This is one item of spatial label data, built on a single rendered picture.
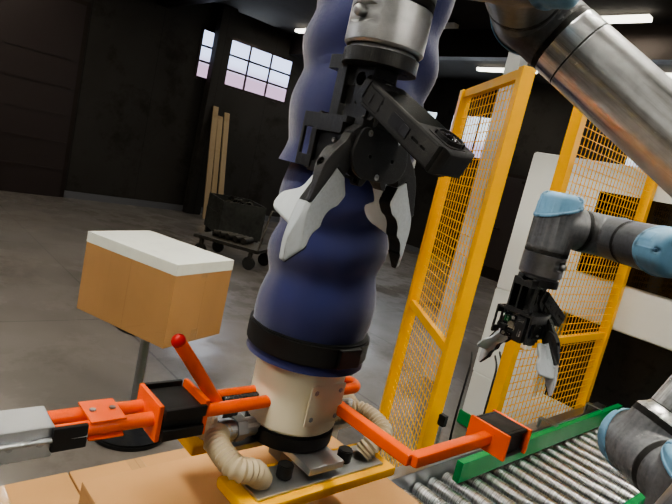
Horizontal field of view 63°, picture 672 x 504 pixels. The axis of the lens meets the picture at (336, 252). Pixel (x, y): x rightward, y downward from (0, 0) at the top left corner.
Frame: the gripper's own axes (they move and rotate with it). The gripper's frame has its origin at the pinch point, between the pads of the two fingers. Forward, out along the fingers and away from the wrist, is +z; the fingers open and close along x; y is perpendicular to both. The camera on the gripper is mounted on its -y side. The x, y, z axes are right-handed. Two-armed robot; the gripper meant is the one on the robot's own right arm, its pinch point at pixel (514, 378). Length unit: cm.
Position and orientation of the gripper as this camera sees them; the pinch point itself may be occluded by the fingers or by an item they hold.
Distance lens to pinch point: 111.6
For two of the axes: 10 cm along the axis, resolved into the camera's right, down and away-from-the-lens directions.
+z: -2.2, 9.6, 1.6
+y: -7.4, -0.6, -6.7
